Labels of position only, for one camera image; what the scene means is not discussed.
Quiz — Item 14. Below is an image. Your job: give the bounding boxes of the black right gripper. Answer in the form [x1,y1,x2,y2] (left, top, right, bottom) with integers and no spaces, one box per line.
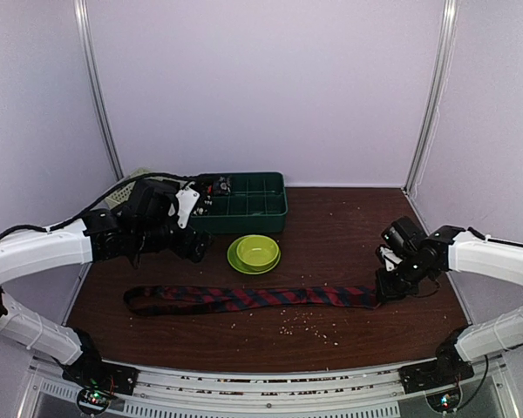
[375,253,433,301]

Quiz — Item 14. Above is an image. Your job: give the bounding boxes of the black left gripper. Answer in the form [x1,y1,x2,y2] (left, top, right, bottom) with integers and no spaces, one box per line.
[133,218,215,262]

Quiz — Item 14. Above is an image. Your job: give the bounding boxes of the red navy striped tie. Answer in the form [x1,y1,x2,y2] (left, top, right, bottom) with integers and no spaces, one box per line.
[123,286,380,317]

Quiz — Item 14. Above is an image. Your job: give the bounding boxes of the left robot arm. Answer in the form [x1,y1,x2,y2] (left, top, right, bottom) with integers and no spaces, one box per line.
[0,172,214,387]

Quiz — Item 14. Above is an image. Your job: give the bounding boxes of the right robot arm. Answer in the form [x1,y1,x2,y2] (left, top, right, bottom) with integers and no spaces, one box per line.
[376,217,523,385]

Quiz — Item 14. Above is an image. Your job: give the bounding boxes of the black white patterned rolled tie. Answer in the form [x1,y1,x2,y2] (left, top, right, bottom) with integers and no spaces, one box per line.
[192,194,214,217]

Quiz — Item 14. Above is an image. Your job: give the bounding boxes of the lime green plate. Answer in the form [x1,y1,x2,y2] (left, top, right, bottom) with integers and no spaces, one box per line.
[227,234,282,275]

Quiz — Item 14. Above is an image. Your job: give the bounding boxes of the dark floral rolled tie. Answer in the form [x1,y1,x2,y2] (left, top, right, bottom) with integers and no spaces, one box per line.
[211,176,233,196]

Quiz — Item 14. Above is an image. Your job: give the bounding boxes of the pale green perforated basket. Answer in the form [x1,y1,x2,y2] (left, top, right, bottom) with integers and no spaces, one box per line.
[104,167,151,209]

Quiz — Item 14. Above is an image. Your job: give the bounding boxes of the lime green bowl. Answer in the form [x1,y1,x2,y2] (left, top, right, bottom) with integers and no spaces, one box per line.
[236,235,279,268]

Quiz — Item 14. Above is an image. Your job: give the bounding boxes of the green divided organizer tray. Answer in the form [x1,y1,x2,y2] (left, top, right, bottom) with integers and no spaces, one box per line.
[189,172,289,235]

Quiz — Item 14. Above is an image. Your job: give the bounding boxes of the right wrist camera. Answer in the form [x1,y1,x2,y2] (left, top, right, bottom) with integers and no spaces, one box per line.
[376,246,403,272]

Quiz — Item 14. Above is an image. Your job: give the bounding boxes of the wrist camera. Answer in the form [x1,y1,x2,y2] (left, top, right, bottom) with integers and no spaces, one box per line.
[168,183,200,229]
[376,246,403,272]

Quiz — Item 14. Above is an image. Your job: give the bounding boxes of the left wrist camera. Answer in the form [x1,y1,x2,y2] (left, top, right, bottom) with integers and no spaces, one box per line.
[168,183,200,229]

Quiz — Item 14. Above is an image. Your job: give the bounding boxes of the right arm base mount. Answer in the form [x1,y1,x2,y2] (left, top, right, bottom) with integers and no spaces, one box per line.
[398,327,474,394]

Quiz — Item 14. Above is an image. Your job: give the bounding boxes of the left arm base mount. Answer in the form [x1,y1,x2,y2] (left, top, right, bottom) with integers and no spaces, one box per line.
[58,355,139,395]

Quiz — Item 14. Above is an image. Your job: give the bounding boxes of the left aluminium frame post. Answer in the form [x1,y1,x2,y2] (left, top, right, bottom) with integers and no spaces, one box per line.
[73,0,124,180]

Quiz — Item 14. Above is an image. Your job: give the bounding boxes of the aluminium frame post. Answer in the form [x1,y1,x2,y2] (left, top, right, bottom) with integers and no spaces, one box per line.
[73,0,124,180]
[404,0,459,196]

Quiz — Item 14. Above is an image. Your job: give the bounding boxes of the right aluminium frame post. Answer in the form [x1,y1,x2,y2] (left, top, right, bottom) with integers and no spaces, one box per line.
[404,0,459,196]

